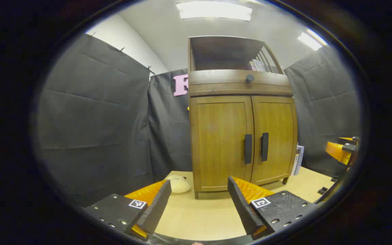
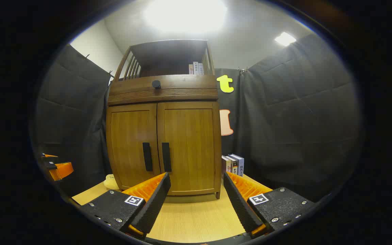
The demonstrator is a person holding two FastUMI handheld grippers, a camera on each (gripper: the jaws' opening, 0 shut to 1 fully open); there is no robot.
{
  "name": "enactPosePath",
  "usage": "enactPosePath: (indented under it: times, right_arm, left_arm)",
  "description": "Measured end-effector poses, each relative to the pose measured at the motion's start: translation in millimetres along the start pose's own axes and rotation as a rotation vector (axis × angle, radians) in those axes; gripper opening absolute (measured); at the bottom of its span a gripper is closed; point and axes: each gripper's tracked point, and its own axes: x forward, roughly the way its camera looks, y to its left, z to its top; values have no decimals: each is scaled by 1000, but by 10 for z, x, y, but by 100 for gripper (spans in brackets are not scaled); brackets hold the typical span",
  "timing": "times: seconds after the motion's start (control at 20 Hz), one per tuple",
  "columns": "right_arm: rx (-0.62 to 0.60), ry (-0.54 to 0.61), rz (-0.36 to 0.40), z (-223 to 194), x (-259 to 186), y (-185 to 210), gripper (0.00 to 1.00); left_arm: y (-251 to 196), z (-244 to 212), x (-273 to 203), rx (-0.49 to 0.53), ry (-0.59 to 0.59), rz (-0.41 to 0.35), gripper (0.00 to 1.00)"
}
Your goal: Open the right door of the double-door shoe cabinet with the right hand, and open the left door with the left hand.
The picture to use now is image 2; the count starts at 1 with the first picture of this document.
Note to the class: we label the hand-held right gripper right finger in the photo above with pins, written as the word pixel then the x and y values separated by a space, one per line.
pixel 238 204

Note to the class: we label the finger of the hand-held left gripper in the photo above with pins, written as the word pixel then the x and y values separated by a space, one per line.
pixel 49 159
pixel 63 170

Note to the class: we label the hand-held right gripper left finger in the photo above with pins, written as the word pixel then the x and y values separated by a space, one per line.
pixel 155 204

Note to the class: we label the wooden shoe cabinet door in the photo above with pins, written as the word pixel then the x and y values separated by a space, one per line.
pixel 192 146
pixel 128 143

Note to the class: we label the wooden double-door shoe cabinet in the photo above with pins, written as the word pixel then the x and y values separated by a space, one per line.
pixel 162 54

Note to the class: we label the wooden cabinet drawer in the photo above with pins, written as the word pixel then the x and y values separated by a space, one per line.
pixel 189 85

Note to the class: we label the blue spine book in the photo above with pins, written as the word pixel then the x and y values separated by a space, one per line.
pixel 240 166

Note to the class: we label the dark spine book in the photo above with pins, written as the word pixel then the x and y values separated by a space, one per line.
pixel 234 166

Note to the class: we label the white and purple book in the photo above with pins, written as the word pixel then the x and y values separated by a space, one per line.
pixel 224 165

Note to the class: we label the pale yellow soft toy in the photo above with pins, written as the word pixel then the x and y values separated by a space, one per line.
pixel 111 183

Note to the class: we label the black backdrop cloth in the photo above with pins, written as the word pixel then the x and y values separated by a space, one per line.
pixel 301 119

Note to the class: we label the black round drawer knob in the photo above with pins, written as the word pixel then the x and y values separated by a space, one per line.
pixel 156 84

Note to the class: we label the pink spine book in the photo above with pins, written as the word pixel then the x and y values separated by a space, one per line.
pixel 191 69

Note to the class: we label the lavender spine book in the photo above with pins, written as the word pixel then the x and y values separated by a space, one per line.
pixel 201 68

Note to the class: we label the small ceiling light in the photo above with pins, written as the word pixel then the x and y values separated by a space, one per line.
pixel 285 38

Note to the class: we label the large ceiling light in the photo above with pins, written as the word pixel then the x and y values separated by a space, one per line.
pixel 185 15

